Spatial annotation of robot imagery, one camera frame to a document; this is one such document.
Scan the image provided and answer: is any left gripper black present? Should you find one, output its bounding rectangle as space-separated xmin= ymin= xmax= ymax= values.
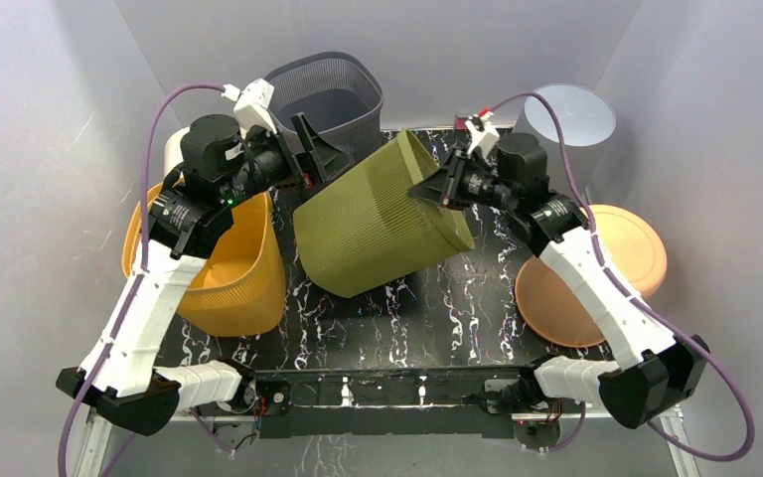
xmin=221 ymin=115 xmax=355 ymax=208

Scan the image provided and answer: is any grey mesh basket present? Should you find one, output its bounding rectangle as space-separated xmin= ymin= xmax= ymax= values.
xmin=264 ymin=52 xmax=383 ymax=162

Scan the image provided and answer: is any olive green mesh basket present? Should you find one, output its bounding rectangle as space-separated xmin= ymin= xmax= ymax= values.
xmin=293 ymin=130 xmax=475 ymax=298

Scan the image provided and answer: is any yellow mesh basket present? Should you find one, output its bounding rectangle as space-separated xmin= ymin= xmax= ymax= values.
xmin=116 ymin=193 xmax=286 ymax=341

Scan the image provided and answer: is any orange round plastic bucket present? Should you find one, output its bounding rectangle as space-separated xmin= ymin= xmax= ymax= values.
xmin=515 ymin=204 xmax=668 ymax=355

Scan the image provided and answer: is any light grey round bucket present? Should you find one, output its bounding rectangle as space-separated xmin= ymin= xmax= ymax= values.
xmin=513 ymin=83 xmax=616 ymax=197

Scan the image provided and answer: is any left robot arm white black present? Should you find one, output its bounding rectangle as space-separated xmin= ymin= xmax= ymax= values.
xmin=56 ymin=113 xmax=353 ymax=436

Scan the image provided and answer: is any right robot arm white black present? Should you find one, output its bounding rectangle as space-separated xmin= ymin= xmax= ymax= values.
xmin=408 ymin=133 xmax=708 ymax=429

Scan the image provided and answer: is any small red clip object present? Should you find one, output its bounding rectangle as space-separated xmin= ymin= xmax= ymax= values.
xmin=454 ymin=116 xmax=470 ymax=130

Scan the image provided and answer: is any cream bin with orange rim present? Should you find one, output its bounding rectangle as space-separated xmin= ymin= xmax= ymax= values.
xmin=163 ymin=127 xmax=190 ymax=175

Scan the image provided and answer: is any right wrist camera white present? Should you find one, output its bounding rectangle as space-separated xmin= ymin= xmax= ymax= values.
xmin=464 ymin=108 xmax=500 ymax=160

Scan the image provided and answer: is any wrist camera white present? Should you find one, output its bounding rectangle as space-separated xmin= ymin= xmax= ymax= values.
xmin=464 ymin=108 xmax=500 ymax=160
xmin=222 ymin=79 xmax=277 ymax=138

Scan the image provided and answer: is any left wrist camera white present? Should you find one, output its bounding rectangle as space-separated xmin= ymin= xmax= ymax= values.
xmin=222 ymin=79 xmax=277 ymax=138

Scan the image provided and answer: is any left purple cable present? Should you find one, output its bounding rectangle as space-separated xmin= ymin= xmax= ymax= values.
xmin=57 ymin=81 xmax=241 ymax=477

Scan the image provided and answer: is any purple cable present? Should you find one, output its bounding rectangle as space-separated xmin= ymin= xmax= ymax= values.
xmin=486 ymin=90 xmax=756 ymax=463
xmin=57 ymin=81 xmax=241 ymax=477

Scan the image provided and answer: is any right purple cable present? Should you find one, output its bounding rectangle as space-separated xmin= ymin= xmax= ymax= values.
xmin=486 ymin=90 xmax=756 ymax=463

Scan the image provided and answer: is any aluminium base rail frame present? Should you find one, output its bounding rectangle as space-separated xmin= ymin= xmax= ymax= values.
xmin=75 ymin=378 xmax=702 ymax=477

